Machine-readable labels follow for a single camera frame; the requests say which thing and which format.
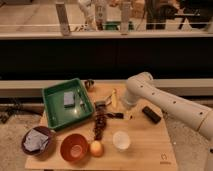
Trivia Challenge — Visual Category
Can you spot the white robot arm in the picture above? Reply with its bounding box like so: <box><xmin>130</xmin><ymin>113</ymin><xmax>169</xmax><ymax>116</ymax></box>
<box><xmin>123</xmin><ymin>72</ymin><xmax>213</xmax><ymax>171</ymax></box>

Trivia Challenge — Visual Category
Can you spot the black rectangular block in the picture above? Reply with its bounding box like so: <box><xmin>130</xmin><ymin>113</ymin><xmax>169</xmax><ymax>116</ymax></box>
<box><xmin>142</xmin><ymin>106</ymin><xmax>161</xmax><ymax>124</ymax></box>

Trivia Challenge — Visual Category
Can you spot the white cup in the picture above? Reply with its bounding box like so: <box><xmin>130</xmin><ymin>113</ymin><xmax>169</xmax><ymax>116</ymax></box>
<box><xmin>113</xmin><ymin>131</ymin><xmax>131</xmax><ymax>150</ymax></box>

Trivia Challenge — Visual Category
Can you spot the brown grape bunch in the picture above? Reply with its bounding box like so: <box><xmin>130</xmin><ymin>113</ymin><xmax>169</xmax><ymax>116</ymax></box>
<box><xmin>93</xmin><ymin>115</ymin><xmax>106</xmax><ymax>140</ymax></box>

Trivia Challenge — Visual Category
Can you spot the orange fruit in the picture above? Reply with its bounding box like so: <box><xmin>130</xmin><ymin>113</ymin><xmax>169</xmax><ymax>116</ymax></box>
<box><xmin>90</xmin><ymin>141</ymin><xmax>104</xmax><ymax>157</ymax></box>

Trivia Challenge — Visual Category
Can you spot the grey sponge block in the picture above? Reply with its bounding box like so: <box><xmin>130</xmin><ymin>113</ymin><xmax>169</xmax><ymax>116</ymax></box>
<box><xmin>64</xmin><ymin>91</ymin><xmax>75</xmax><ymax>107</ymax></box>

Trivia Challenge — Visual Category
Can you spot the green plastic tray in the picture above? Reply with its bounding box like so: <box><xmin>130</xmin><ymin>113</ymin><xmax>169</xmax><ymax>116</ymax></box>
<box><xmin>42</xmin><ymin>78</ymin><xmax>94</xmax><ymax>131</ymax></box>

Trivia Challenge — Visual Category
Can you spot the orange bowl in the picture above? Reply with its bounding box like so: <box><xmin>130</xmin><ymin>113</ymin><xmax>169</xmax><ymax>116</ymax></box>
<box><xmin>60</xmin><ymin>133</ymin><xmax>89</xmax><ymax>163</ymax></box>

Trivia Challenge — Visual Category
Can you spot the dark purple bowl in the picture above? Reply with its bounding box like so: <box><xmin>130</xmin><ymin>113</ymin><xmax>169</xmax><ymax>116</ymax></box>
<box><xmin>21</xmin><ymin>126</ymin><xmax>53</xmax><ymax>156</ymax></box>

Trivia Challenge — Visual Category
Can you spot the grey crumpled cloth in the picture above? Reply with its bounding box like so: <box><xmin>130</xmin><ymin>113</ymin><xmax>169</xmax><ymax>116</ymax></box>
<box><xmin>24</xmin><ymin>129</ymin><xmax>48</xmax><ymax>152</ymax></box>

